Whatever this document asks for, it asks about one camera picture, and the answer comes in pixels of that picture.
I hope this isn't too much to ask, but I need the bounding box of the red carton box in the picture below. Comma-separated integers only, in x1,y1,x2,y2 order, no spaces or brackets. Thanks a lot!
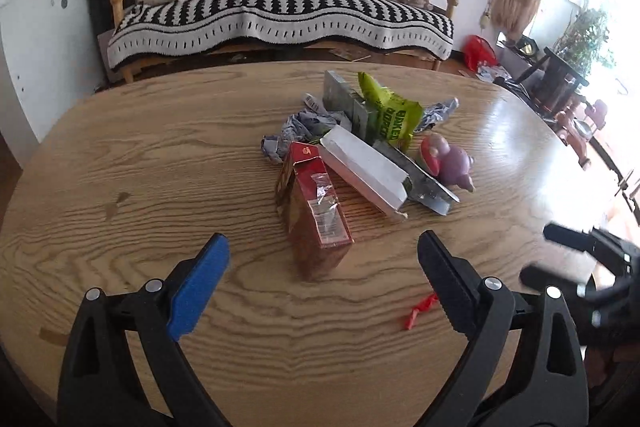
274,141,355,282

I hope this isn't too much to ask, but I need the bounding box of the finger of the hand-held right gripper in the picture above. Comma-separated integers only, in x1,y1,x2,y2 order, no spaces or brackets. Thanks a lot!
543,222,603,254
519,261,598,303

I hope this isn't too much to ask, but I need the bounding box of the purple pig toy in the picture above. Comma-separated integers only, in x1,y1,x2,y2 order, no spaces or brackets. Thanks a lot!
419,133,476,194

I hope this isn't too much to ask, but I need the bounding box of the red plastic bag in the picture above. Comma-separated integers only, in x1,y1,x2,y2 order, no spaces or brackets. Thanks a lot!
462,35,499,72

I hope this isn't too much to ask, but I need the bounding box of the silver foil wrapper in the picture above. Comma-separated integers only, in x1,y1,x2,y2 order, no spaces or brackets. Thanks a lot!
417,97,460,134

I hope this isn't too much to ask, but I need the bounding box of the white long carton box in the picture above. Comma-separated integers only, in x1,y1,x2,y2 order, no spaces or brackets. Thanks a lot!
318,125,412,223

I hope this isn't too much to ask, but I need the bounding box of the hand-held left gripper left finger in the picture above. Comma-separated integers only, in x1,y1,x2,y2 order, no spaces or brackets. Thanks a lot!
56,233,232,427

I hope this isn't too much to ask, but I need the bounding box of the grey paper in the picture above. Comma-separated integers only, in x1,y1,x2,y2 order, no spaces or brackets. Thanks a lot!
261,109,346,165

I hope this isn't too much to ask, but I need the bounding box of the pink toy tricycle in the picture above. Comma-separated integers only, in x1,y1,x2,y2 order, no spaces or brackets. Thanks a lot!
555,99,610,168

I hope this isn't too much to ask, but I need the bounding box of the small red plastic scrap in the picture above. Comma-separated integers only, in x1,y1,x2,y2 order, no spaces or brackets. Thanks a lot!
401,294,440,332

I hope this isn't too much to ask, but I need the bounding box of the black wooden chair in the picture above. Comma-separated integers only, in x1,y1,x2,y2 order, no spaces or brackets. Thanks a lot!
495,47,591,118

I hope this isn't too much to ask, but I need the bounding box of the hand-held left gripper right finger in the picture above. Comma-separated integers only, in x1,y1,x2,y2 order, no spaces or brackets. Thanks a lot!
417,230,590,427

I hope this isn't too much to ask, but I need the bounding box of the green potted plant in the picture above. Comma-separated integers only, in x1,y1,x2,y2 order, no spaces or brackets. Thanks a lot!
554,0,617,70

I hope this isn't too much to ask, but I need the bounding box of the green snack bag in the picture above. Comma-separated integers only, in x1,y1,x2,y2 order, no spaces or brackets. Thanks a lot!
356,72,424,152

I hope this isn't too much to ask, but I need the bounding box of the white cabinet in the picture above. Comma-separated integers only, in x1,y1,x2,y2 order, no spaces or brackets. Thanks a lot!
0,0,108,168

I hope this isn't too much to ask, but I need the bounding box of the black speaker box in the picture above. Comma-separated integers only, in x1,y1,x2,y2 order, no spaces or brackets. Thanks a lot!
86,0,135,38

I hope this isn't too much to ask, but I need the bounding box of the grey long carton box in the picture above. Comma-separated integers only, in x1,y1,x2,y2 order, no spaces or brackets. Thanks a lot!
322,70,460,216

